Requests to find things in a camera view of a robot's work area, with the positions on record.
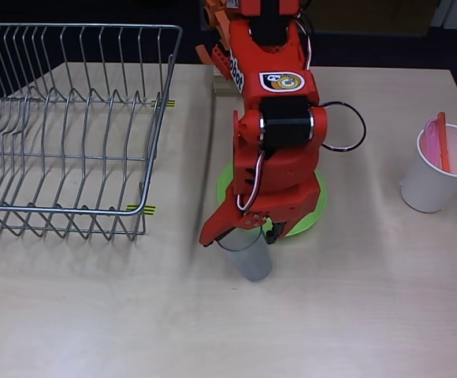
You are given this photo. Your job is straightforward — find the white paper cup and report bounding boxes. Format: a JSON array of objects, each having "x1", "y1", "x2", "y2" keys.
[{"x1": 399, "y1": 124, "x2": 457, "y2": 214}]

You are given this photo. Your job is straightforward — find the orange plastic knife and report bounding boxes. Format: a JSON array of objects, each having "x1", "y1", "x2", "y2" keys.
[{"x1": 437, "y1": 112, "x2": 451, "y2": 173}]

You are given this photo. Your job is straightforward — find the metal wire dish rack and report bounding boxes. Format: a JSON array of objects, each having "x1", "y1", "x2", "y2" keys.
[{"x1": 0, "y1": 23, "x2": 184, "y2": 242}]

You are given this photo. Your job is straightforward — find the green plastic plate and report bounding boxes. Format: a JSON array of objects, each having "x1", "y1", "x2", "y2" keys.
[{"x1": 217, "y1": 163, "x2": 329, "y2": 238}]

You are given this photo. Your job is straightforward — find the wrist servo wire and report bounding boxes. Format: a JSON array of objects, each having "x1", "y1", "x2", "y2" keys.
[{"x1": 321, "y1": 101, "x2": 368, "y2": 153}]

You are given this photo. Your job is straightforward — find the gripper servo wire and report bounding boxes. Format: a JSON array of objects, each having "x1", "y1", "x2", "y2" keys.
[{"x1": 235, "y1": 151, "x2": 268, "y2": 212}]

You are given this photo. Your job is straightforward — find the light orange printed part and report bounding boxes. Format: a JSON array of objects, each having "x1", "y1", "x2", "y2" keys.
[{"x1": 195, "y1": 0, "x2": 233, "y2": 66}]

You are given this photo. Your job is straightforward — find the wooden base block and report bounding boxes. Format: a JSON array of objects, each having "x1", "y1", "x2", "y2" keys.
[{"x1": 212, "y1": 66, "x2": 238, "y2": 98}]

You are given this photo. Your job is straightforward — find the pink plastic fork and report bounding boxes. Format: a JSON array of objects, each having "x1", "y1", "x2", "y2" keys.
[{"x1": 423, "y1": 119, "x2": 442, "y2": 166}]

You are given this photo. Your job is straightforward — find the translucent blue plastic cup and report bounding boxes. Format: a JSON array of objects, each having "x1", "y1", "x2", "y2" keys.
[{"x1": 216, "y1": 228, "x2": 273, "y2": 283}]

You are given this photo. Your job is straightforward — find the black power cable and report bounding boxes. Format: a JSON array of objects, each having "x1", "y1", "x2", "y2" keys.
[{"x1": 299, "y1": 0, "x2": 316, "y2": 68}]

